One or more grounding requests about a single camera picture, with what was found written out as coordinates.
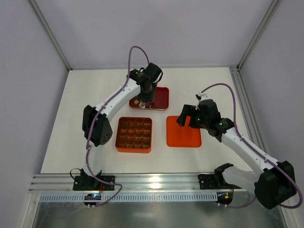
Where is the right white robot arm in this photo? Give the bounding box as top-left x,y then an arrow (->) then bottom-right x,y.
176,99 -> 298,209

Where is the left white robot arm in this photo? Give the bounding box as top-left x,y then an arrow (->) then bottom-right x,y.
82,63 -> 163,186

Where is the orange box lid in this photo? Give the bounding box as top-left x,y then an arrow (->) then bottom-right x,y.
166,116 -> 202,148

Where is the dark red metal tray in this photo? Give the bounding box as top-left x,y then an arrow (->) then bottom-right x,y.
129,86 -> 170,111

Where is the orange compartment box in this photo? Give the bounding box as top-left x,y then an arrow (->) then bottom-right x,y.
115,117 -> 152,153

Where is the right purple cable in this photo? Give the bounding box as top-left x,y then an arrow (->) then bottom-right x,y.
197,82 -> 304,209

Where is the purple cable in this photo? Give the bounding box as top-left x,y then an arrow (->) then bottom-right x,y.
197,82 -> 304,209
85,46 -> 123,207

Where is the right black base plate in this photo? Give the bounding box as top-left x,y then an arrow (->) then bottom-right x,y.
198,174 -> 217,190

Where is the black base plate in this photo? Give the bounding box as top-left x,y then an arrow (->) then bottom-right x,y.
198,174 -> 217,190
72,176 -> 115,191

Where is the slotted cable duct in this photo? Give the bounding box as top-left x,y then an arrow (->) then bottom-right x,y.
39,191 -> 218,203

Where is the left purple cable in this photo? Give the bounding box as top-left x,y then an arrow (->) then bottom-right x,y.
85,46 -> 123,207

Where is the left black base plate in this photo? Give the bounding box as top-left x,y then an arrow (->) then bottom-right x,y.
72,176 -> 115,191

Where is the right aluminium frame post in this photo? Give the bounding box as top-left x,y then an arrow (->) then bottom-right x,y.
237,0 -> 282,71

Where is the aluminium frame post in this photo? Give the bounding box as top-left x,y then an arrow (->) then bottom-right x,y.
27,0 -> 72,71
237,0 -> 282,71

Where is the left aluminium frame post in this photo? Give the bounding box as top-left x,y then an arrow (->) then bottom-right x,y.
27,0 -> 72,71

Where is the aluminium mounting rail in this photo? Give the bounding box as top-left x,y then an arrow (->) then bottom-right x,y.
28,172 -> 200,193

